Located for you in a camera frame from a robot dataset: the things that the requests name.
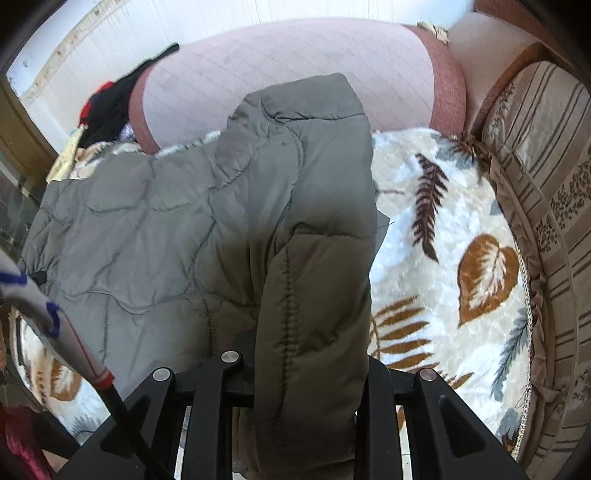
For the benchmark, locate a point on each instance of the pale pink pillow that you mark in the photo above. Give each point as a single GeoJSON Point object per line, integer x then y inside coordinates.
{"type": "Point", "coordinates": [485, 55]}

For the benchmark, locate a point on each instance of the striped beige sofa cushion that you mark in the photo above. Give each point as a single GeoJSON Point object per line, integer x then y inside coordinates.
{"type": "Point", "coordinates": [554, 184]}

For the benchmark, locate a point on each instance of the leaf print fleece blanket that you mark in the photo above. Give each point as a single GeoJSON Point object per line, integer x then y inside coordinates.
{"type": "Point", "coordinates": [461, 221]}

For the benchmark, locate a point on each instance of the beige frilled cloth corner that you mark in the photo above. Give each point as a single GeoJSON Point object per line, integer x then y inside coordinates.
{"type": "Point", "coordinates": [434, 31]}

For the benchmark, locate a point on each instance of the wooden cabinet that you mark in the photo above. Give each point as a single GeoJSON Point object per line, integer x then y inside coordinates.
{"type": "Point", "coordinates": [18, 152]}

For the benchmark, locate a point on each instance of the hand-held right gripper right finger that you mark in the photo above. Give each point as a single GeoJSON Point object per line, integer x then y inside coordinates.
{"type": "Point", "coordinates": [378, 392]}

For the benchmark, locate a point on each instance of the pink quilted mattress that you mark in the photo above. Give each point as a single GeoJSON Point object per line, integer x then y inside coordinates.
{"type": "Point", "coordinates": [286, 60]}

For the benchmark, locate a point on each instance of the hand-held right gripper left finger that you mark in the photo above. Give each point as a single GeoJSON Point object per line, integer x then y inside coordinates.
{"type": "Point", "coordinates": [231, 369]}

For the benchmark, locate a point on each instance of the dark red clothing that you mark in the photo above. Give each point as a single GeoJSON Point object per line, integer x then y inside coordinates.
{"type": "Point", "coordinates": [23, 438]}

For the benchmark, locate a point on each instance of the purple white cloth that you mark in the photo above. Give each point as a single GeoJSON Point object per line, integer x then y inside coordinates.
{"type": "Point", "coordinates": [128, 133]}

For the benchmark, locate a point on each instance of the black and red clothes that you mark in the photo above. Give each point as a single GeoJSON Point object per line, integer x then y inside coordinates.
{"type": "Point", "coordinates": [111, 106]}

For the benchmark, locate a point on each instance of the brown headboard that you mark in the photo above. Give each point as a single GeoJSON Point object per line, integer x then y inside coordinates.
{"type": "Point", "coordinates": [508, 7]}

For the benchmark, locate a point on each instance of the grey hooded quilted jacket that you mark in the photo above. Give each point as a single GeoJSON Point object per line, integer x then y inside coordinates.
{"type": "Point", "coordinates": [184, 221]}

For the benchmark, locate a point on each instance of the yellow cloth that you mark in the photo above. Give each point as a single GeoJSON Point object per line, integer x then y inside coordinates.
{"type": "Point", "coordinates": [67, 157]}

